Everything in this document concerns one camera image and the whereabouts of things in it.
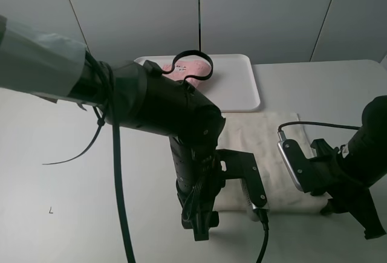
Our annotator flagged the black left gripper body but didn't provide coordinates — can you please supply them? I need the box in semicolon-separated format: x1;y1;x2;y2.
169;137;224;230

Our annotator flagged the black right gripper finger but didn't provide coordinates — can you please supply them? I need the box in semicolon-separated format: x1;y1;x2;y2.
320;201;336;215
350;202;386;239

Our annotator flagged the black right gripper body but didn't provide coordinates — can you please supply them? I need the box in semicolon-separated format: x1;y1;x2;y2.
311;138;378;213

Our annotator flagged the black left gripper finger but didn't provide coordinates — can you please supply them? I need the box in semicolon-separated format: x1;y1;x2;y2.
192;211;210;241

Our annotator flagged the cream white towel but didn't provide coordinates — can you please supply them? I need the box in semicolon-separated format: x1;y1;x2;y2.
214;112;329;214

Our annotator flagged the pink towel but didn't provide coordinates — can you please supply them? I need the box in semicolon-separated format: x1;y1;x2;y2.
166;60;211;81

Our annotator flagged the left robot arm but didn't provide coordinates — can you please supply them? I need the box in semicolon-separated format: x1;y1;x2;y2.
1;17;226;241

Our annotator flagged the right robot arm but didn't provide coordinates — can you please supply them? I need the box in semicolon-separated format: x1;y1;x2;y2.
311;96;386;239

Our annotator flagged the white rectangular plastic tray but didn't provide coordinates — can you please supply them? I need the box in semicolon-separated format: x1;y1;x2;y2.
135;54;261;112

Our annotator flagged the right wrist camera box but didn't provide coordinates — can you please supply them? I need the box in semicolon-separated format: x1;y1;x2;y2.
278;139;313;193

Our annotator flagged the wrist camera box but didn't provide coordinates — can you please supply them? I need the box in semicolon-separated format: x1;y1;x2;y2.
217;149;268;227
278;139;313;193

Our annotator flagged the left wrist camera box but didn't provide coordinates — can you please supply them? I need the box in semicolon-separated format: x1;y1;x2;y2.
217;149;268;227

